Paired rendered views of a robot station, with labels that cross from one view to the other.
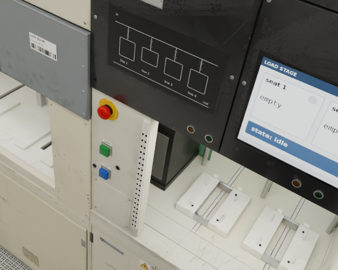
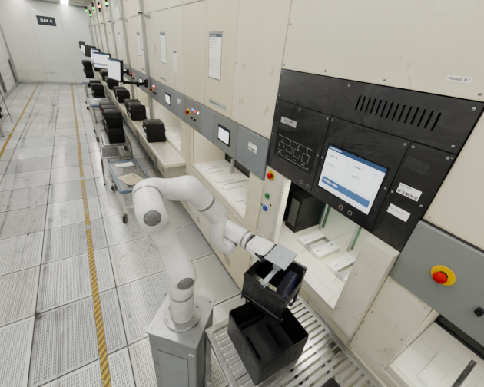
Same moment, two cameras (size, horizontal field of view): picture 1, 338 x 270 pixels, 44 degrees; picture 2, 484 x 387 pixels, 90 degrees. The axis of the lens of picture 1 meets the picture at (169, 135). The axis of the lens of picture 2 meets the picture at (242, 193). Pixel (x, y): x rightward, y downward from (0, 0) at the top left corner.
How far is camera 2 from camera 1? 0.56 m
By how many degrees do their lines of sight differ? 26
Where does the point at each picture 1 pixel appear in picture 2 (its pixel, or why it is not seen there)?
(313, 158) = (347, 193)
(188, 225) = (300, 249)
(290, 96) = (339, 162)
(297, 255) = not seen: hidden behind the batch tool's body
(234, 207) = (328, 248)
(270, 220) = (346, 259)
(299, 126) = (342, 176)
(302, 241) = not seen: hidden behind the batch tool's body
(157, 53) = (292, 147)
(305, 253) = not seen: hidden behind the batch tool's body
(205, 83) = (307, 159)
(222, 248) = (314, 263)
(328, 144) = (353, 185)
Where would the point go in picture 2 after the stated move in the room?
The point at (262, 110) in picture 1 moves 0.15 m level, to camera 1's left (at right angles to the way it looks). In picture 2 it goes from (328, 170) to (298, 161)
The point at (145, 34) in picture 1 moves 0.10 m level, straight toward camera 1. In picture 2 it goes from (288, 139) to (283, 143)
